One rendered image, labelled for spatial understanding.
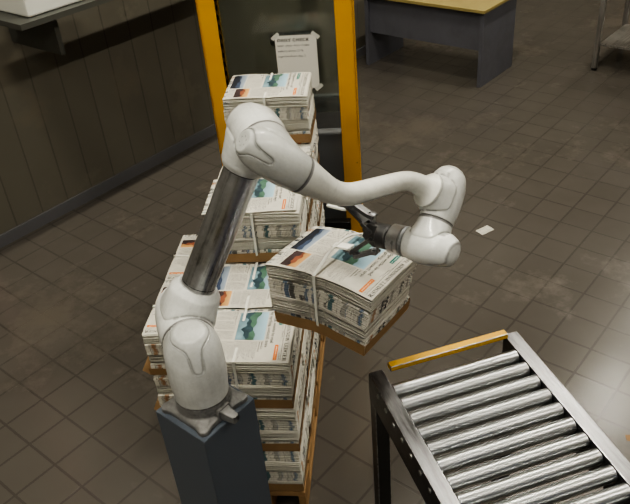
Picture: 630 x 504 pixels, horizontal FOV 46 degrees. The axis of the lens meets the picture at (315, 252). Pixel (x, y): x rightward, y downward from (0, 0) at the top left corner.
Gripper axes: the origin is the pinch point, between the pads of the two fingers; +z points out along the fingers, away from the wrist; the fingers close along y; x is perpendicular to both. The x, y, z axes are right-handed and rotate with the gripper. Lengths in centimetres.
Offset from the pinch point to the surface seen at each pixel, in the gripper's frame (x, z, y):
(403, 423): -18, -32, 53
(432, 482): -33, -49, 55
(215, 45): 100, 139, -18
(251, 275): 14, 56, 43
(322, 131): 139, 110, 39
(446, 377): 7, -33, 53
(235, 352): -23, 31, 45
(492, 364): 20, -43, 54
